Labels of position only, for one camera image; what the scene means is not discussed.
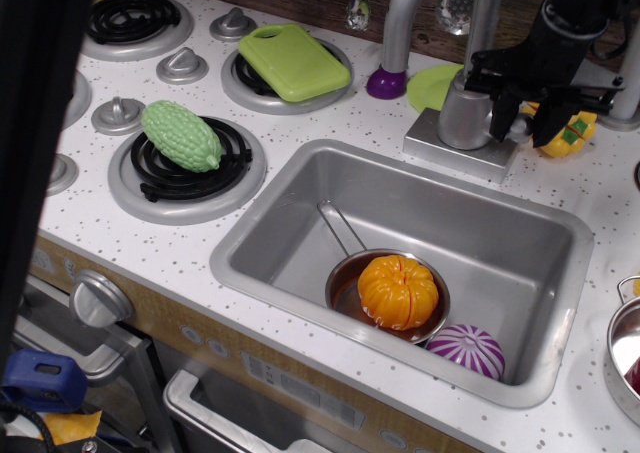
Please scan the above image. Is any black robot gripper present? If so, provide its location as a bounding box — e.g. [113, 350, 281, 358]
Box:
[465, 42, 626, 148]

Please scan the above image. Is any silver faucet lever handle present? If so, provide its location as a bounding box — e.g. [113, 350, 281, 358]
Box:
[501, 113, 534, 144]

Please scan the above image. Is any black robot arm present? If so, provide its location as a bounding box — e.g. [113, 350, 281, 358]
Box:
[465, 0, 639, 147]

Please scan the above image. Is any yellow toy bell pepper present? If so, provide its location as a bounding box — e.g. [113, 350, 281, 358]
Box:
[540, 111, 598, 158]

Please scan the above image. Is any silver toy faucet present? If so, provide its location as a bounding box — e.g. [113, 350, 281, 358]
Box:
[367, 0, 518, 183]

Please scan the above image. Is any green plastic plate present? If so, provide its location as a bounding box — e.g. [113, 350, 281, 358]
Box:
[407, 64, 463, 113]

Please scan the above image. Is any purple toy eggplant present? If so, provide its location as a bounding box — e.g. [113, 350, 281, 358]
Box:
[366, 67, 407, 100]

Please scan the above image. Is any silver toy sink basin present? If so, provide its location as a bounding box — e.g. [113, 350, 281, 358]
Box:
[211, 140, 593, 408]

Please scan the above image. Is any orange toy pumpkin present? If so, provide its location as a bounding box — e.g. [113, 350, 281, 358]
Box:
[357, 255, 440, 331]

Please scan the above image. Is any small steel saucepan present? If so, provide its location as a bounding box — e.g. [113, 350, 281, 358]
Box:
[317, 200, 450, 344]

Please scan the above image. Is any green toy cutting board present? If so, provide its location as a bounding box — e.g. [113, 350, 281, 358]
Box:
[238, 23, 351, 102]

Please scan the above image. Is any purple striped toy onion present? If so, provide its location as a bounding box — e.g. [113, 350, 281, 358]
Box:
[426, 324, 506, 381]

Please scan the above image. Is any steel pot at right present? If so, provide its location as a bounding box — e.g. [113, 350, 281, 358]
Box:
[603, 274, 639, 425]

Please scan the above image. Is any back right stove burner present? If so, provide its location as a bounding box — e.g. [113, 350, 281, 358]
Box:
[221, 50, 352, 116]

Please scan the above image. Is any silver stove knob back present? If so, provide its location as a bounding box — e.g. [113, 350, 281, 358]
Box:
[209, 7, 257, 42]

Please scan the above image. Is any silver stove knob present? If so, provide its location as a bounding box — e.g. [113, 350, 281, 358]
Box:
[46, 153, 79, 196]
[209, 7, 257, 42]
[91, 96, 145, 136]
[156, 47, 209, 85]

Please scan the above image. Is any green toy bitter gourd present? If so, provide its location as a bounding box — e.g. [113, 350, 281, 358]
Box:
[141, 100, 222, 173]

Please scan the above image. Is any silver stove knob middle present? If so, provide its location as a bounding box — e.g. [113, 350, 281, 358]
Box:
[156, 47, 209, 85]

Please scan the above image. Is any front right stove burner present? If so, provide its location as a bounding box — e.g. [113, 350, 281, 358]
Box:
[108, 118, 266, 226]

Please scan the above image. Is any back left stove burner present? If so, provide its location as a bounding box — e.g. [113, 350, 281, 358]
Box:
[82, 0, 194, 62]

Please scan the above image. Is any silver stove knob front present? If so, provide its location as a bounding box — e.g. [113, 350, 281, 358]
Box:
[91, 96, 145, 136]

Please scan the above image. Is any left edge stove burner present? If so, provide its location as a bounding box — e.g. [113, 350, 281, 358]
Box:
[62, 70, 92, 129]

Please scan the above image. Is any silver stove knob left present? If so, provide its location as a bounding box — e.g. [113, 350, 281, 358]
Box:
[46, 153, 79, 196]

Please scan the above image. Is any silver oven dial knob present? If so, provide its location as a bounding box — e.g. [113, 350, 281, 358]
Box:
[69, 269, 135, 329]

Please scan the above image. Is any black pole in foreground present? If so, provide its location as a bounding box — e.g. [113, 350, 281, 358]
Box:
[1, 0, 93, 358]

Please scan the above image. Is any white post at right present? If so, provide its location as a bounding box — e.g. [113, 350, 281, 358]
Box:
[598, 24, 640, 132]

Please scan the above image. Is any silver dishwasher door handle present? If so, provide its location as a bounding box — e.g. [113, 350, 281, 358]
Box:
[163, 369, 352, 452]

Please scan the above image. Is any silver oven door handle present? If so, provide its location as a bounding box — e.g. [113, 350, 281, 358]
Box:
[12, 272, 166, 453]

